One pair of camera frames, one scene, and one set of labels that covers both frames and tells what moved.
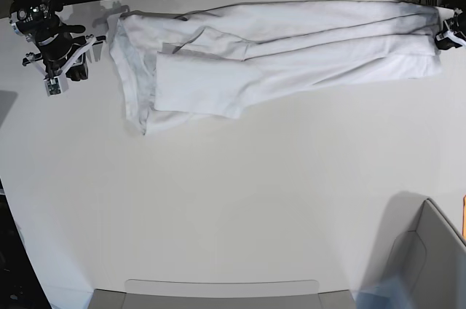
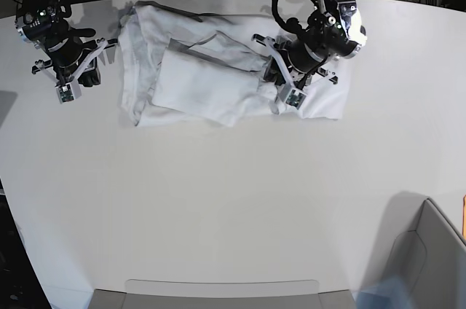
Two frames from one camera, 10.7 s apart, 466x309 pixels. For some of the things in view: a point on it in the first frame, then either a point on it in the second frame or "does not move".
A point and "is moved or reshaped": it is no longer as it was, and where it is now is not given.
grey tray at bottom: [269, 294] does not move
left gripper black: [54, 41] does not move
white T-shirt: [212, 60] is moved or reshaped
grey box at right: [419, 245] does not move
